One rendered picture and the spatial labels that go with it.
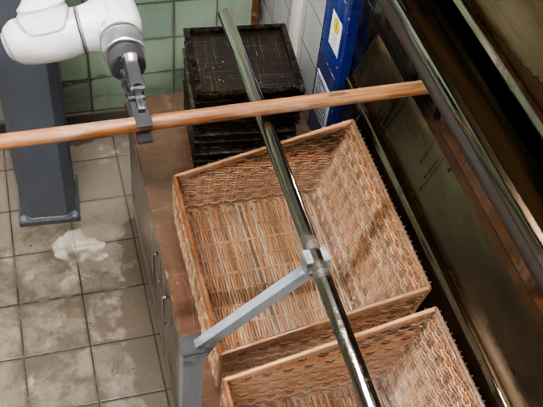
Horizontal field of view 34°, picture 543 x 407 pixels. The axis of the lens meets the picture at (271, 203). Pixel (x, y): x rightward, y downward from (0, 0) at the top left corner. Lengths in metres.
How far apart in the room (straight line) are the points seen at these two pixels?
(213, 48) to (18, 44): 0.66
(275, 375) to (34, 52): 0.86
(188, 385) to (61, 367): 1.07
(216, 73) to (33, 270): 1.04
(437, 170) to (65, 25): 0.84
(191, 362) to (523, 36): 0.83
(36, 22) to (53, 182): 1.16
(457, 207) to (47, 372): 1.44
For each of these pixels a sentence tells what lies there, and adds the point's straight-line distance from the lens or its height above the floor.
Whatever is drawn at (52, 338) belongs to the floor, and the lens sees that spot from 2.86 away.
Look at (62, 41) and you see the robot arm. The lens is 1.93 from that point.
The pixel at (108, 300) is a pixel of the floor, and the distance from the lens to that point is 2.92.
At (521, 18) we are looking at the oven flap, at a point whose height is 1.52.
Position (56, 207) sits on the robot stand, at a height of 0.07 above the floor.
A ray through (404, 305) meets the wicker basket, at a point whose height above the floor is 0.79.
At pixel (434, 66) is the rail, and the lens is 1.54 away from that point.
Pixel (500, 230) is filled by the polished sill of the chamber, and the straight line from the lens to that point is 1.70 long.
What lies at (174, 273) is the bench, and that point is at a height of 0.58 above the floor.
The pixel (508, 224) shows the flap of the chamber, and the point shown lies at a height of 1.41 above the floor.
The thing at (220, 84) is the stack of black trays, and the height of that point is 0.87.
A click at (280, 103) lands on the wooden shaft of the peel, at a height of 1.21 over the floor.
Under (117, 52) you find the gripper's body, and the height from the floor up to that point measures 1.22.
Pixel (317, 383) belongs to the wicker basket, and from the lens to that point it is 2.04.
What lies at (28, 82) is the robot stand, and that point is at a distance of 2.70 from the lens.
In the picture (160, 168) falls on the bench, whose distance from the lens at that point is 2.49.
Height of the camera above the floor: 2.38
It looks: 48 degrees down
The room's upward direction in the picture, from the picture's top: 7 degrees clockwise
